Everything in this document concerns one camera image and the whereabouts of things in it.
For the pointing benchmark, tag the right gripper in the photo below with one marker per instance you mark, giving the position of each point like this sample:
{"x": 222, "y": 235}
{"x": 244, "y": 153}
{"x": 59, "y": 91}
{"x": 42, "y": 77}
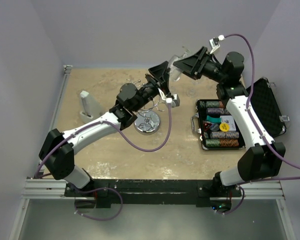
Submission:
{"x": 189, "y": 65}

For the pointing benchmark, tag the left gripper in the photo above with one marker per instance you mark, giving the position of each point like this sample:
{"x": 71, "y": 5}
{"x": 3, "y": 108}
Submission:
{"x": 159, "y": 70}

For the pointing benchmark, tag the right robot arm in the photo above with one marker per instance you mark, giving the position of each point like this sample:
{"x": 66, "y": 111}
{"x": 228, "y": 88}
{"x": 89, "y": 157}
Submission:
{"x": 262, "y": 158}

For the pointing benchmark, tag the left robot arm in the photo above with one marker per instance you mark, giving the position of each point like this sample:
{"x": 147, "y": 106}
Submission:
{"x": 58, "y": 151}

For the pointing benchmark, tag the chrome wine glass rack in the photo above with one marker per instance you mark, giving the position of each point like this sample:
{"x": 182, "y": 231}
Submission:
{"x": 146, "y": 117}

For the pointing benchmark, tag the black poker chip case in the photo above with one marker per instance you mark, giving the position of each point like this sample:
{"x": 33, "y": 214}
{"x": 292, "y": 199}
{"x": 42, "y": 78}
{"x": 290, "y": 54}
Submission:
{"x": 240, "y": 125}

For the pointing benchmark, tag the yellow round dealer button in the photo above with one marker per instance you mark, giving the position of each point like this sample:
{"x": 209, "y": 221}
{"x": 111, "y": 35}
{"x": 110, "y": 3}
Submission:
{"x": 224, "y": 127}

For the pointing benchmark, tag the white charging stand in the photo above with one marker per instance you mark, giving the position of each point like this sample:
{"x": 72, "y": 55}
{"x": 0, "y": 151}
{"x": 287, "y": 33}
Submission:
{"x": 91, "y": 109}

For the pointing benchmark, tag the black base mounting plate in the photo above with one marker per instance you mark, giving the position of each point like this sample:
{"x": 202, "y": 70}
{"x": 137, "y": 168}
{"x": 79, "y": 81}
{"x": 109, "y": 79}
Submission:
{"x": 103, "y": 193}

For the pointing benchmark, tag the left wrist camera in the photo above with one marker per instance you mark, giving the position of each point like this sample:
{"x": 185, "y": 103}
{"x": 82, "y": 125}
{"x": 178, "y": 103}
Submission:
{"x": 173, "y": 101}

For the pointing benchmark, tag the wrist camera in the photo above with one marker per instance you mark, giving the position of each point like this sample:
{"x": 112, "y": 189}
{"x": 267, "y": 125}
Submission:
{"x": 173, "y": 101}
{"x": 214, "y": 44}

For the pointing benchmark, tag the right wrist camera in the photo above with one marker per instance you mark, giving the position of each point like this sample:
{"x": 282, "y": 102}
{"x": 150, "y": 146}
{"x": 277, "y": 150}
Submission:
{"x": 214, "y": 44}

